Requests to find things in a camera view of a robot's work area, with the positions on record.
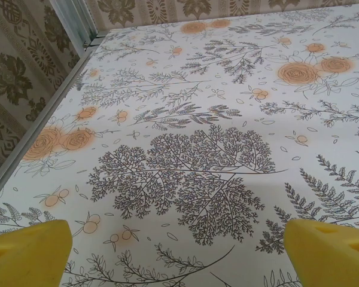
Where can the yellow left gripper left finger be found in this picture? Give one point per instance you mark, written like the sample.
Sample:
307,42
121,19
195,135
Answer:
24,257

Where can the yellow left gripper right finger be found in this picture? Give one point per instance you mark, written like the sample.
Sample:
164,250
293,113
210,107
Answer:
332,257

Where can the aluminium frame side rail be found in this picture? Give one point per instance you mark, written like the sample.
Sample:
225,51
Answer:
33,131

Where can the aluminium frame corner post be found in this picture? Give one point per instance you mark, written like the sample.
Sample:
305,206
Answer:
77,21

